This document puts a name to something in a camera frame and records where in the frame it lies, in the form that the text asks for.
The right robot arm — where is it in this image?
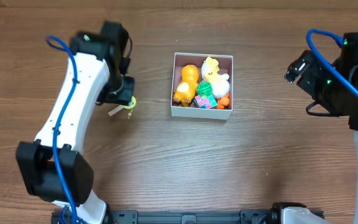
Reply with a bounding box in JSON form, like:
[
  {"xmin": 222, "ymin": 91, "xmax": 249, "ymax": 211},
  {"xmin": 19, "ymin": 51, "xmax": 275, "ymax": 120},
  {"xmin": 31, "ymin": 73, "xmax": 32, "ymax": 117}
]
[{"xmin": 285, "ymin": 29, "xmax": 358, "ymax": 223}]

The yellow wooden rattle drum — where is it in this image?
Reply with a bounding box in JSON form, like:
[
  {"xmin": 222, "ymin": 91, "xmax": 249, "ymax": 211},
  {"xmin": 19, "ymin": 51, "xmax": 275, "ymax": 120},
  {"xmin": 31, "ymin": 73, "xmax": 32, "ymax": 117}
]
[{"xmin": 108, "ymin": 96, "xmax": 137, "ymax": 119}]

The green round toy disc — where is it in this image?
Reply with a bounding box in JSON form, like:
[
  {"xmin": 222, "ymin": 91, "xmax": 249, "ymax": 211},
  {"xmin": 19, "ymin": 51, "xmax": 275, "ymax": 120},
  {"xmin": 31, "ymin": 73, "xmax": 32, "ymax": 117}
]
[{"xmin": 196, "ymin": 81, "xmax": 213, "ymax": 96}]

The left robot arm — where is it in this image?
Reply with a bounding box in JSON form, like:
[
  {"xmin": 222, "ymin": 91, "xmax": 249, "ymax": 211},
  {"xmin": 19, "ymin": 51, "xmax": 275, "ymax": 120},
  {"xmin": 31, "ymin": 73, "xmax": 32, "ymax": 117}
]
[{"xmin": 16, "ymin": 21, "xmax": 135, "ymax": 223}]

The orange dinosaur toy figure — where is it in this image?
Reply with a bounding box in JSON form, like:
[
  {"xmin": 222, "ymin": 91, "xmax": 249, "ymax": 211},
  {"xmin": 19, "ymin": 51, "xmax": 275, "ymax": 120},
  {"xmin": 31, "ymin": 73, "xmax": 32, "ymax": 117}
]
[{"xmin": 173, "ymin": 65, "xmax": 200, "ymax": 107}]

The white square cardboard box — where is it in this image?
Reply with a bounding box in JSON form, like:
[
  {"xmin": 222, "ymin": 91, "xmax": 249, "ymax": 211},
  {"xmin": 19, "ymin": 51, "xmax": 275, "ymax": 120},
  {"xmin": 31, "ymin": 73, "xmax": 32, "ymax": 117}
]
[{"xmin": 171, "ymin": 52, "xmax": 234, "ymax": 119}]

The colourful puzzle cube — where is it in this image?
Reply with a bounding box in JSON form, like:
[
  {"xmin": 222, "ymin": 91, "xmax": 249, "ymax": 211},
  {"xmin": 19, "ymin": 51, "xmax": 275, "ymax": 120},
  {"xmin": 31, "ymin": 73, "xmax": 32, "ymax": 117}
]
[{"xmin": 195, "ymin": 95, "xmax": 218, "ymax": 109}]

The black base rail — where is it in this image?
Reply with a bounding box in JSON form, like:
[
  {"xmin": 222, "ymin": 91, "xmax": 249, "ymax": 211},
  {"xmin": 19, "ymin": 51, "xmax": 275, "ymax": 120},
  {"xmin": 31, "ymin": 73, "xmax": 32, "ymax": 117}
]
[{"xmin": 101, "ymin": 209, "xmax": 284, "ymax": 224}]

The white yellow duck plush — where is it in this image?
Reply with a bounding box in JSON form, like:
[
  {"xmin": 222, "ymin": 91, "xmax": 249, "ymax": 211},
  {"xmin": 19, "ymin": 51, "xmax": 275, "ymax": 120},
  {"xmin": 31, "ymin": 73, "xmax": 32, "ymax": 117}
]
[{"xmin": 201, "ymin": 57, "xmax": 231, "ymax": 110}]

